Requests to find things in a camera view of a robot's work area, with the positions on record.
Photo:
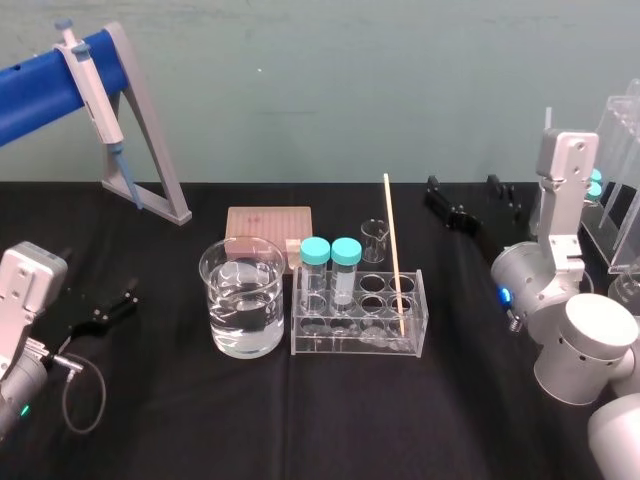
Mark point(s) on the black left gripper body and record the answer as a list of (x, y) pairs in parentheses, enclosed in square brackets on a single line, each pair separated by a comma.
[(60, 315)]

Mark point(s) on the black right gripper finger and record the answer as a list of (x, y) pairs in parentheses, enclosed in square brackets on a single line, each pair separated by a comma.
[(447, 207), (505, 196)]

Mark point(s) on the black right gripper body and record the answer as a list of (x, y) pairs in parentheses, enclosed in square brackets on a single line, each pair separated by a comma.
[(505, 227)]

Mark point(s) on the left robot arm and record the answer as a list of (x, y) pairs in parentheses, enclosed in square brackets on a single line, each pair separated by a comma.
[(20, 300)]

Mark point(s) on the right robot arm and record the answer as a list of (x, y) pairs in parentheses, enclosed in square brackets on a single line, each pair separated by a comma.
[(570, 320)]

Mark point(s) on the thin wooden stick thermometer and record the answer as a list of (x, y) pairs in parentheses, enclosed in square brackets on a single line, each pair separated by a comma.
[(394, 240)]

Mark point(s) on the small empty glass beaker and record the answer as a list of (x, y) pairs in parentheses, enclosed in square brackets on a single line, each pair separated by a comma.
[(374, 242)]

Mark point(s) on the small teal capped tube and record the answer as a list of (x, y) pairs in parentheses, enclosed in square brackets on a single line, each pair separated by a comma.
[(595, 176), (593, 192)]

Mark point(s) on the teal capped clear tube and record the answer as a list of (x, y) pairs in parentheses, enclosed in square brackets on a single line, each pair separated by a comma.
[(315, 250), (346, 250)]

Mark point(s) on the large glass beaker with water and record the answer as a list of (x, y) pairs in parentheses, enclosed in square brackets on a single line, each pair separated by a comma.
[(242, 305)]

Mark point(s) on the clear acrylic test tube rack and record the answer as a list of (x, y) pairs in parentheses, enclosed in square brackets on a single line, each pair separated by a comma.
[(360, 345)]

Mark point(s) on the tall clear acrylic stand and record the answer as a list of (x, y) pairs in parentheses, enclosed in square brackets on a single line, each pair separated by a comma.
[(620, 165)]

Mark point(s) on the small glass flask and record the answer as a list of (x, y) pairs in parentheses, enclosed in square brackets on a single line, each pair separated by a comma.
[(625, 295)]

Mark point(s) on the blue and grey pipette stand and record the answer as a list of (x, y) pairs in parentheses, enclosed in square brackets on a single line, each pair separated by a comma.
[(45, 85)]

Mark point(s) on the pink pipette tip box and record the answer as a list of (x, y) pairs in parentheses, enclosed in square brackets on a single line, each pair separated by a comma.
[(270, 222)]

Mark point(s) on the black table cloth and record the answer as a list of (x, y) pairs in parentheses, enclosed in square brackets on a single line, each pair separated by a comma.
[(320, 415)]

